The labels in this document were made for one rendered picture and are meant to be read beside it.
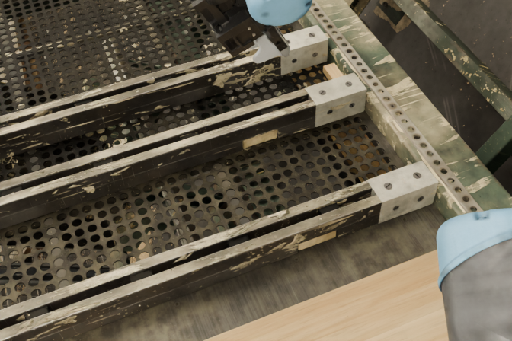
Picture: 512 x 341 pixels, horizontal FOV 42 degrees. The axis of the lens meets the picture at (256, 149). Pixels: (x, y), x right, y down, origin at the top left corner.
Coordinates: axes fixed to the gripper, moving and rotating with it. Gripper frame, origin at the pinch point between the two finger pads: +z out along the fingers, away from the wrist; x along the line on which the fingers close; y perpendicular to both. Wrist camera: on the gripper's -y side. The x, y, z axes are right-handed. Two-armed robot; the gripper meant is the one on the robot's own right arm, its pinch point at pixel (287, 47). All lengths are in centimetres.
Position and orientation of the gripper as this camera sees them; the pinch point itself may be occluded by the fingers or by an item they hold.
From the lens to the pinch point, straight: 109.2
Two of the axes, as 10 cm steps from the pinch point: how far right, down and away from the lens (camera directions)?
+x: 3.3, 7.5, -5.8
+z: 4.3, 4.2, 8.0
